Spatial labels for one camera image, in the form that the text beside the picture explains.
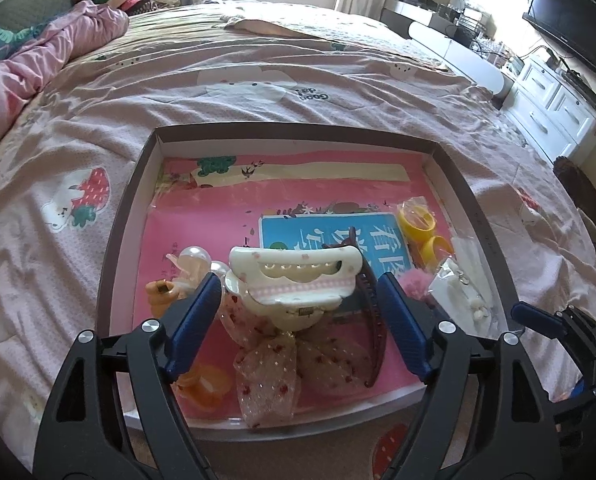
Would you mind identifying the cream hair claw clip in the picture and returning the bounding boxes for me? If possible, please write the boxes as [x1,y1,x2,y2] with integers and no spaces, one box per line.
[226,242,364,334]

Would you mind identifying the black flat television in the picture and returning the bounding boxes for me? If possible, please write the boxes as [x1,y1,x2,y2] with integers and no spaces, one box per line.
[522,0,596,81]

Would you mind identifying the pink quilt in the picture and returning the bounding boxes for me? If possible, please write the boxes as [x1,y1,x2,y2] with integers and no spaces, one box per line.
[0,0,130,163]

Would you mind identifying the bed with printed pink sheet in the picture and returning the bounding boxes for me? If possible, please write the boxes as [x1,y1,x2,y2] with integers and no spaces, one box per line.
[0,0,596,480]

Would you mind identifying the clear packet of white earrings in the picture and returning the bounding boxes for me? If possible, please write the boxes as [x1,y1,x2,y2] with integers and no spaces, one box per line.
[427,236,495,337]

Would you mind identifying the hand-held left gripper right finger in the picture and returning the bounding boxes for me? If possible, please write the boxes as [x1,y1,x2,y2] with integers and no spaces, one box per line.
[377,272,564,480]

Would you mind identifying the clear packet of red-orange bobbles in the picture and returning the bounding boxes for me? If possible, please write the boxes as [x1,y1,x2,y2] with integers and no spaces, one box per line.
[144,280,232,407]

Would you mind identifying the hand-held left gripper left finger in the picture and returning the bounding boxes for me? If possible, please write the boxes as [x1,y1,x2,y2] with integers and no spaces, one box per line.
[33,272,224,480]

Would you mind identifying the dark red hair comb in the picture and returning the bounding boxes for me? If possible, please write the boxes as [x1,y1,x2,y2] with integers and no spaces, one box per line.
[322,241,387,389]

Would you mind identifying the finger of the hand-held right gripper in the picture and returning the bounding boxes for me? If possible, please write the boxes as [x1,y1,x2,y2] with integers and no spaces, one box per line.
[510,301,596,361]

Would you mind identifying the white drawer cabinet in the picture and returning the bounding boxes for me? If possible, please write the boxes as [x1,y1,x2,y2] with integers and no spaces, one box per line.
[502,56,596,162]

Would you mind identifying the dark grey cardboard box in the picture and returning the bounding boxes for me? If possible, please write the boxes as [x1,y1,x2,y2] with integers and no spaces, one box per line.
[100,125,525,442]

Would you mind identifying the yellow rings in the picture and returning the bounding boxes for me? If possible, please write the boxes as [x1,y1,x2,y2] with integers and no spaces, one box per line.
[394,196,455,269]

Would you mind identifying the pearl hair claw clip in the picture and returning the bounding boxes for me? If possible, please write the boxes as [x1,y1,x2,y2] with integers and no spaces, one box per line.
[165,245,230,297]

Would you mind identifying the pink fluffy pompom clip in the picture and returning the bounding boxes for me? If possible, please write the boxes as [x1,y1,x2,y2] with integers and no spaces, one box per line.
[402,267,440,312]

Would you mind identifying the dotted tulle hair bow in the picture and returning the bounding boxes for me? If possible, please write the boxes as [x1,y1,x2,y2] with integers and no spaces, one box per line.
[219,294,380,429]

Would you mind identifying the dark chair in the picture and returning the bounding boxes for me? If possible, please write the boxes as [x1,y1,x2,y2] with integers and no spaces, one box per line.
[552,156,596,242]

